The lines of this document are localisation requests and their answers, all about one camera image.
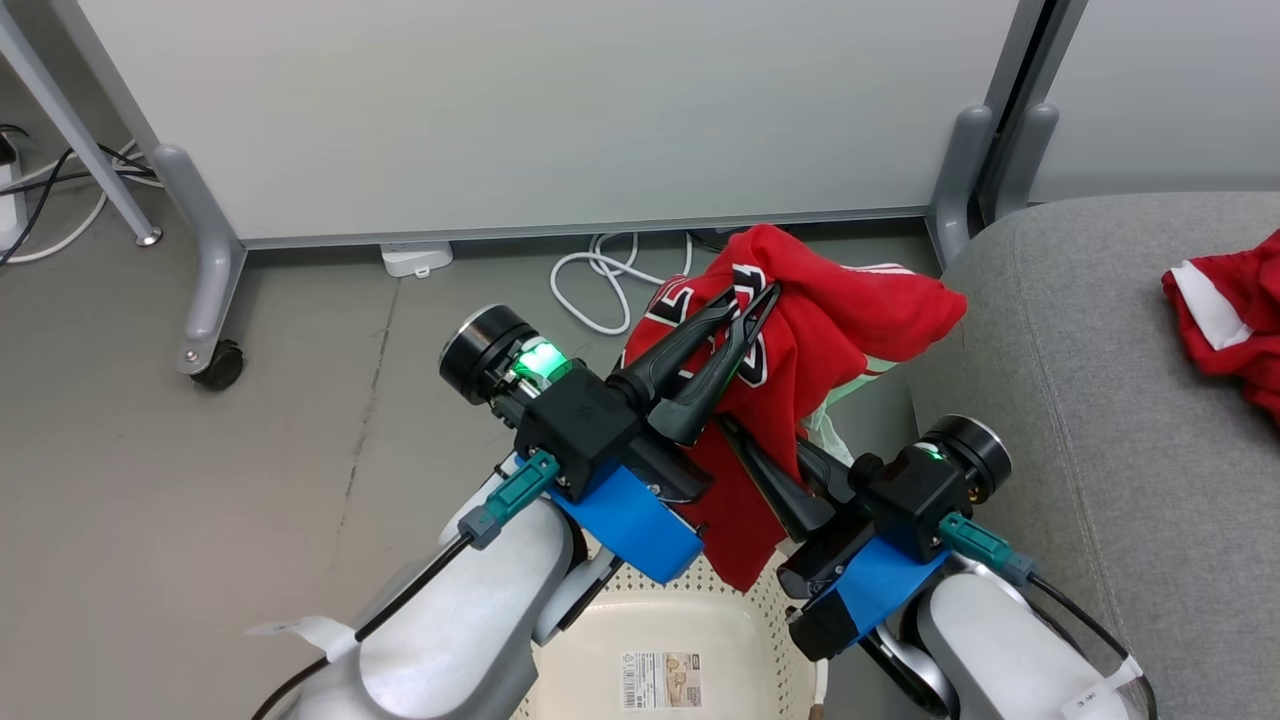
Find white power strip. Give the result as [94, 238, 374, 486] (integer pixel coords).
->
[0, 160, 27, 252]

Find blue left camera mount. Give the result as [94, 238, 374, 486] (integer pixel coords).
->
[548, 462, 705, 586]

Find narrow white partition panel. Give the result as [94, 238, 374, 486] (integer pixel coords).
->
[985, 0, 1280, 207]

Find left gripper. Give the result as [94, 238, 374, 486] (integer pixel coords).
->
[606, 283, 783, 506]

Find cream plastic laundry basket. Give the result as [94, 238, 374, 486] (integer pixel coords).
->
[515, 545, 831, 720]

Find red shorts with white stripe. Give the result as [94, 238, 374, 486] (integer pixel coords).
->
[1161, 230, 1280, 423]

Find wide white partition panel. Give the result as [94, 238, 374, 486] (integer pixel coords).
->
[45, 0, 1046, 251]

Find grey partition foot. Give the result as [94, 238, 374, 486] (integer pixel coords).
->
[925, 103, 997, 269]
[150, 144, 247, 377]
[990, 102, 1060, 222]

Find thin white floor cable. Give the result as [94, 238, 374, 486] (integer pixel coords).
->
[0, 140, 167, 267]

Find coiled white floor cable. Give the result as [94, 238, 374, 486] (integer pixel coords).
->
[549, 231, 695, 337]

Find blue right camera mount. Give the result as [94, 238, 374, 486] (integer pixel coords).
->
[835, 537, 952, 647]

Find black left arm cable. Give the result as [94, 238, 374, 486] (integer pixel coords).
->
[250, 535, 476, 720]

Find grey metal table leg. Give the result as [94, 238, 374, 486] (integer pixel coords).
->
[0, 0, 163, 248]

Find black caster wheel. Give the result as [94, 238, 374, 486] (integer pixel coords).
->
[190, 339, 245, 392]

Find thin black floor cable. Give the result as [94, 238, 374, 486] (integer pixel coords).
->
[0, 125, 161, 269]

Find teal camera connector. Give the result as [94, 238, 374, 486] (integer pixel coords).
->
[457, 450, 561, 551]
[938, 512, 1038, 587]

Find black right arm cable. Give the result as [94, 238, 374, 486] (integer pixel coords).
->
[1025, 572, 1161, 720]

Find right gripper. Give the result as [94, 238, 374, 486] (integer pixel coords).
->
[721, 416, 874, 664]

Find teal right camera connector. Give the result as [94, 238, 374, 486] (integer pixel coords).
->
[938, 512, 1038, 587]

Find white cable tag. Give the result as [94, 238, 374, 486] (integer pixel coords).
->
[245, 616, 358, 662]
[1060, 655, 1147, 720]

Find grey fabric sofa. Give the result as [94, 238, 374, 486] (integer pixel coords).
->
[905, 192, 1280, 720]

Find red basketball jersey with print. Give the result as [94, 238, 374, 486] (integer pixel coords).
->
[620, 224, 969, 593]

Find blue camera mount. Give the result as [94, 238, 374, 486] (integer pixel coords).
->
[548, 462, 705, 586]
[835, 537, 952, 647]

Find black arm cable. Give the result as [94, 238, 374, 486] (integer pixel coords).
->
[250, 535, 476, 720]
[1025, 572, 1161, 720]

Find teal left camera connector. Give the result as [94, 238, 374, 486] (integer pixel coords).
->
[457, 450, 561, 551]

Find paper label sticker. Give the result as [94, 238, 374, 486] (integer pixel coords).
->
[621, 651, 704, 712]

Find white power adapter box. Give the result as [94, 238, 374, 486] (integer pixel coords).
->
[380, 241, 455, 279]

